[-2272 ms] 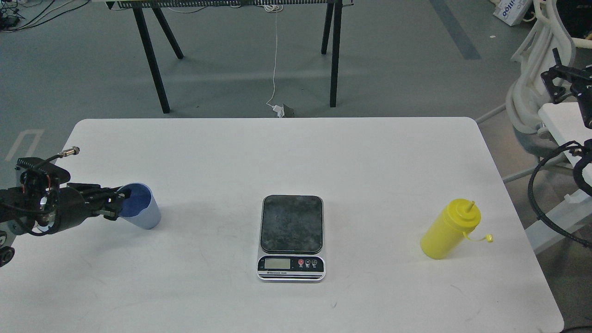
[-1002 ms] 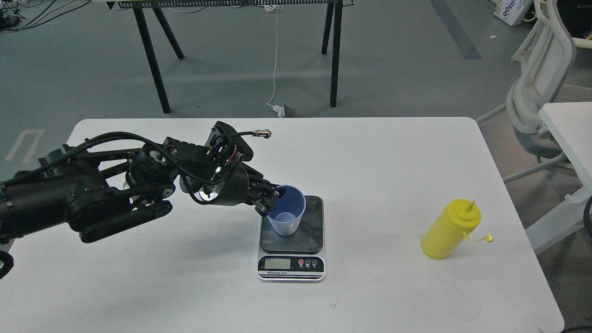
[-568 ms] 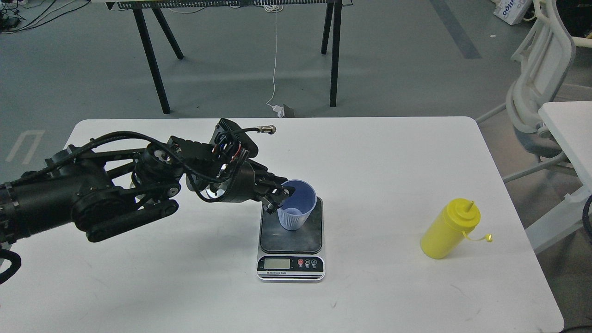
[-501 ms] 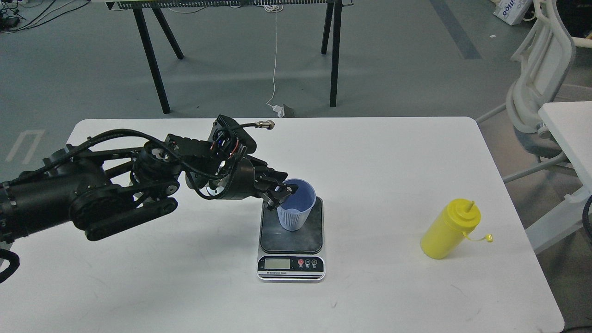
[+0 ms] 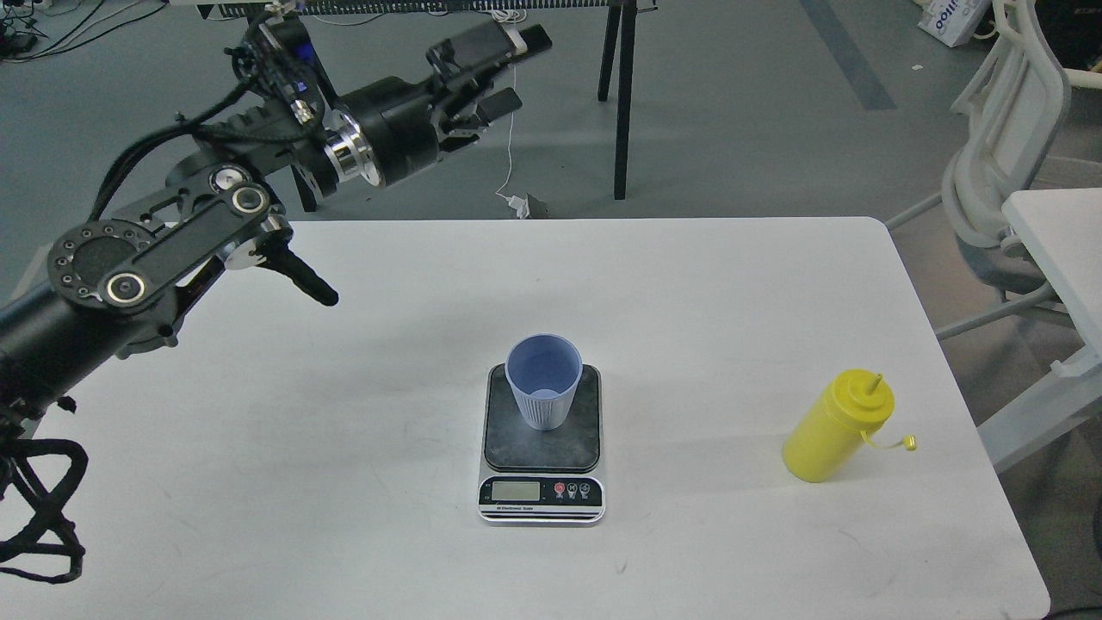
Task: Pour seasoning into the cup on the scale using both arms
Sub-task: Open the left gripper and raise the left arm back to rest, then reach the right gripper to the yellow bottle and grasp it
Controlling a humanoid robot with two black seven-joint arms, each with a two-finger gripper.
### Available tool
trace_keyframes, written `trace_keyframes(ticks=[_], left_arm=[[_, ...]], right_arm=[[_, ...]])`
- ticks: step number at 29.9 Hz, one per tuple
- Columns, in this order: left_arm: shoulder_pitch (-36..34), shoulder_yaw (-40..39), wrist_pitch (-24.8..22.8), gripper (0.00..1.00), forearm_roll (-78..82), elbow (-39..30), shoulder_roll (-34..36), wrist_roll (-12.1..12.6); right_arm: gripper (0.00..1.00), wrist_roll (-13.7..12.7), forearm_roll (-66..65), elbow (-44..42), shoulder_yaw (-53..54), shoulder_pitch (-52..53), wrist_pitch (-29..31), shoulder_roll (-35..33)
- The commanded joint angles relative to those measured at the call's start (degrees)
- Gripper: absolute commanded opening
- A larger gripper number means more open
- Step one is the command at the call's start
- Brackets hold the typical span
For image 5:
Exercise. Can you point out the white side table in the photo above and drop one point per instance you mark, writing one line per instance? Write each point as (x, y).
(1061, 228)

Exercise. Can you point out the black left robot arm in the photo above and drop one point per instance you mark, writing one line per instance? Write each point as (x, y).
(186, 203)

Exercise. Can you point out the digital kitchen scale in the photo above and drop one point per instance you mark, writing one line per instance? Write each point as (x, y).
(542, 478)

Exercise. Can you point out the white cardboard box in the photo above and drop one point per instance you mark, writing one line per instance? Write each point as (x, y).
(953, 22)

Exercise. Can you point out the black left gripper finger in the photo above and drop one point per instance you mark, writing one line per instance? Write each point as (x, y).
(465, 125)
(485, 50)

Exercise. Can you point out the yellow squeeze bottle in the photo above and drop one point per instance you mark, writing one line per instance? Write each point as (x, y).
(846, 415)

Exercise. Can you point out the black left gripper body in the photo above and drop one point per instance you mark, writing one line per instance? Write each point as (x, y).
(384, 132)

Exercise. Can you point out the blue plastic cup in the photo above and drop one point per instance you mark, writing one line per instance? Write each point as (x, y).
(543, 372)

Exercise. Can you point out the white power adapter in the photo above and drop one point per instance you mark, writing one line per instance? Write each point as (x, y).
(528, 207)

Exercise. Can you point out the white office chair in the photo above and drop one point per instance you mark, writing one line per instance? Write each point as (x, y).
(1015, 105)

